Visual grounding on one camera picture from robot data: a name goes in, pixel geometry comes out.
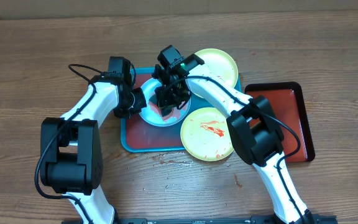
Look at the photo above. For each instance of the black red-lined tray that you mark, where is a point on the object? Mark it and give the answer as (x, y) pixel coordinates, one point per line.
(286, 99)

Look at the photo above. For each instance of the red and black sponge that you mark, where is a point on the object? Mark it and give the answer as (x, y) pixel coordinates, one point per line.
(167, 112)

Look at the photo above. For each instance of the teal plastic tray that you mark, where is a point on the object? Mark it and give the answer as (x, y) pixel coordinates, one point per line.
(138, 135)

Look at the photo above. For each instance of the light blue plate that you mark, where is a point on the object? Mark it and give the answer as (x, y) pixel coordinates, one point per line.
(153, 115)

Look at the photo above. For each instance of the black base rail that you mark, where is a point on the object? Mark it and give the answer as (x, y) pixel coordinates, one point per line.
(255, 219)

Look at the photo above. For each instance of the yellow-green plate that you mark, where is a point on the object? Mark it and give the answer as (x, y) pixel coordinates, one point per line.
(205, 136)
(221, 65)

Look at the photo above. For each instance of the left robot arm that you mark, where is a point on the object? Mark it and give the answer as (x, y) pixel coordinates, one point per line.
(71, 162)

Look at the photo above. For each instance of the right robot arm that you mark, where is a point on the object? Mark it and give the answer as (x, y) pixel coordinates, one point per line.
(255, 132)

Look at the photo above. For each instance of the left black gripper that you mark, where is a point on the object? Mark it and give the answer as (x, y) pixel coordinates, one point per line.
(123, 113)

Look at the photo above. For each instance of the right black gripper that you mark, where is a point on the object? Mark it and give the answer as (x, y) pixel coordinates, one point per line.
(165, 96)

